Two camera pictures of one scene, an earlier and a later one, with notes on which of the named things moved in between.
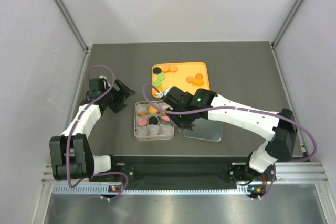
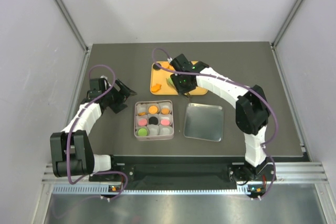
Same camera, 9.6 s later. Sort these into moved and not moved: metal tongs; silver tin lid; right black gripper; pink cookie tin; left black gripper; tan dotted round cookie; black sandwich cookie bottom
Moved: metal tongs; right black gripper
Not moved: silver tin lid; tan dotted round cookie; pink cookie tin; black sandwich cookie bottom; left black gripper
